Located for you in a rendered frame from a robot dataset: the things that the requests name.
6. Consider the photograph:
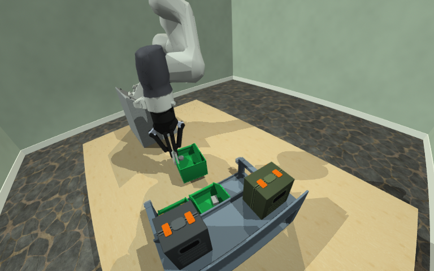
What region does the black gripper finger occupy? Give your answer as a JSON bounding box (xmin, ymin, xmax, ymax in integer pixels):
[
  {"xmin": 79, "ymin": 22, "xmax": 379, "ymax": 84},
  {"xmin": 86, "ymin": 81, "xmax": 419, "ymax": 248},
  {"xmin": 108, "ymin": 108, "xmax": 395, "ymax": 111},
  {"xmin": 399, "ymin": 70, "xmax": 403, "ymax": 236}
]
[
  {"xmin": 169, "ymin": 121, "xmax": 185, "ymax": 164},
  {"xmin": 149, "ymin": 127, "xmax": 177, "ymax": 165}
]

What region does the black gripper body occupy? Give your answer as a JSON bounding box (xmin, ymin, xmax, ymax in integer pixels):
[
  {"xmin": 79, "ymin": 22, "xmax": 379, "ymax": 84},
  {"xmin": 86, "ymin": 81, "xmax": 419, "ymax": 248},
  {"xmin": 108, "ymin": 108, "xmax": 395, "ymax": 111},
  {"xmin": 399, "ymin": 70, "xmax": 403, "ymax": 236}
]
[{"xmin": 150, "ymin": 107, "xmax": 178, "ymax": 135}]

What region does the green bin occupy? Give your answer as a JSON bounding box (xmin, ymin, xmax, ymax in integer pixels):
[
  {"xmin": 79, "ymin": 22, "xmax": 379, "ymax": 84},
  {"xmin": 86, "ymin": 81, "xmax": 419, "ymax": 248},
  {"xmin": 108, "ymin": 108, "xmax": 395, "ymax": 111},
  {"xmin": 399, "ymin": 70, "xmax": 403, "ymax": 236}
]
[
  {"xmin": 189, "ymin": 182, "xmax": 230, "ymax": 214},
  {"xmin": 158, "ymin": 197, "xmax": 189, "ymax": 215},
  {"xmin": 177, "ymin": 143, "xmax": 208, "ymax": 183}
]

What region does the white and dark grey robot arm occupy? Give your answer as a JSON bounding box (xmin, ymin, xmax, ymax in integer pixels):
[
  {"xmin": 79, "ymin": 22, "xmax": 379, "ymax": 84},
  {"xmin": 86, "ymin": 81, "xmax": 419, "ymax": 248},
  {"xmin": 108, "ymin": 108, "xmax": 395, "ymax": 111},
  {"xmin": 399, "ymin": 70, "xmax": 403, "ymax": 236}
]
[{"xmin": 128, "ymin": 0, "xmax": 205, "ymax": 113}]

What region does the olive green case with orange latches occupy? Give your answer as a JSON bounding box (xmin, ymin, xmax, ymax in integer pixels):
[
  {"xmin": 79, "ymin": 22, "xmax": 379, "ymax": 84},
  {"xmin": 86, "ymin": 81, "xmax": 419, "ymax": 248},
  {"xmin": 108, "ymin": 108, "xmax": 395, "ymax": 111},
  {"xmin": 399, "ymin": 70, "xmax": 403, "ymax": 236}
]
[{"xmin": 242, "ymin": 162, "xmax": 295, "ymax": 220}]

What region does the black tool case with orange latches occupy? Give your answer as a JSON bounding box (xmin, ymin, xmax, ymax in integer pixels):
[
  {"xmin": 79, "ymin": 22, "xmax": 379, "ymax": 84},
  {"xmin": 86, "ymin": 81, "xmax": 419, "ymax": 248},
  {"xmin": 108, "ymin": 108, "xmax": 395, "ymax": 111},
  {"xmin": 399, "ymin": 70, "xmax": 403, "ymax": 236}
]
[{"xmin": 152, "ymin": 200, "xmax": 212, "ymax": 270}]

